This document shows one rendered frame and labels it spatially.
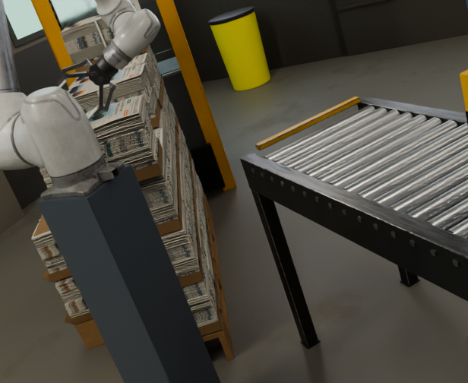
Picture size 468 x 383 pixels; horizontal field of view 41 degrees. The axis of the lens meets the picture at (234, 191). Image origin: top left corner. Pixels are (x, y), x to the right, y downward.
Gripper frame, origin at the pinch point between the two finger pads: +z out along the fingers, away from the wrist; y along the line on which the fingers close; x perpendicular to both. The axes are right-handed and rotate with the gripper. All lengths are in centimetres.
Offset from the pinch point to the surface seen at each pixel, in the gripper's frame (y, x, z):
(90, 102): 7.6, 48.4, 8.1
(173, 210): 49, -10, 2
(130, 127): 17.7, -13.3, -11.1
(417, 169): 72, -64, -67
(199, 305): 83, -10, 24
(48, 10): -35, 159, 13
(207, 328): 93, -10, 29
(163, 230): 52, -10, 10
